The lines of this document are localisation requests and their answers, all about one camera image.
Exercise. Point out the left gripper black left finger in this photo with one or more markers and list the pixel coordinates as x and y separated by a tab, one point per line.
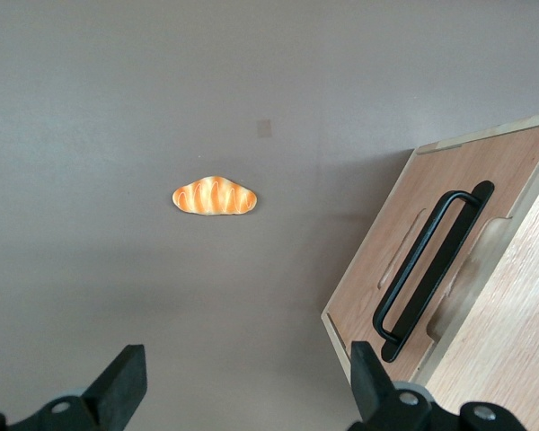
117	386

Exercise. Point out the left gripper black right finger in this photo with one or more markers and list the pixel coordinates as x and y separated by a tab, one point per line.
373	386

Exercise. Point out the wooden drawer front panel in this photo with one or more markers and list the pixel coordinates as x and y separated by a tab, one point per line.
386	251

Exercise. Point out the wooden drawer cabinet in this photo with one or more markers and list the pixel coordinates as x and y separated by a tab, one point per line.
521	314

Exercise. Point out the toy croissant bread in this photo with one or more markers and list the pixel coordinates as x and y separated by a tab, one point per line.
213	195

